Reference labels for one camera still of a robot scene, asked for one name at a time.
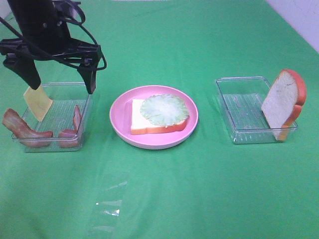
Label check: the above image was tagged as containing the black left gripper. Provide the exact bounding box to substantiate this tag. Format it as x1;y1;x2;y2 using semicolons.
0;23;102;95

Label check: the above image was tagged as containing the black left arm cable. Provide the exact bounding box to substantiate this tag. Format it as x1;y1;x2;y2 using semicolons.
0;0;108;71

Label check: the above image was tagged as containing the clear ingredient container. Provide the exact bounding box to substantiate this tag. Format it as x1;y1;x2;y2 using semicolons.
11;82;93;152

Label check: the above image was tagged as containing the clear plastic film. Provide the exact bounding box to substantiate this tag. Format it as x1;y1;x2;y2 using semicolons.
86;169;130;239

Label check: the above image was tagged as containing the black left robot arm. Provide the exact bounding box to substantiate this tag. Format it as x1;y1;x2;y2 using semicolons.
0;0;106;94

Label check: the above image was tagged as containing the long bacon strip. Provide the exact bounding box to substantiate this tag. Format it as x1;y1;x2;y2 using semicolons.
2;108;53;138

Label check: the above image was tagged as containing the clear bread container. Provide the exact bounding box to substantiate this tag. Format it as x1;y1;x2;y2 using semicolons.
215;76;298;144

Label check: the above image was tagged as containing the bread slice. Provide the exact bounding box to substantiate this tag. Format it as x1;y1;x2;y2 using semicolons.
130;99;188;135
261;69;307;141

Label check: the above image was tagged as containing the pink round plate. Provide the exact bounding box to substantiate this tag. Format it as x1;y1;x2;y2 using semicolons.
109;85;199;150

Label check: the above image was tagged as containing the curled bacon strip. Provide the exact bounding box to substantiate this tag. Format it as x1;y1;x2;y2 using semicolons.
58;105;82;148

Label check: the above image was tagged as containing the green tablecloth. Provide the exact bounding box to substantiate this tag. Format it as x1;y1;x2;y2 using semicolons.
0;0;319;239

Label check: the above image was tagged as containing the green lettuce leaf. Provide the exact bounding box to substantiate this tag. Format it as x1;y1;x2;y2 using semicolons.
140;94;189;127

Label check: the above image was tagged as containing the yellow cheese slice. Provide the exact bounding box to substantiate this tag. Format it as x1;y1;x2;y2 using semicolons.
23;85;53;121

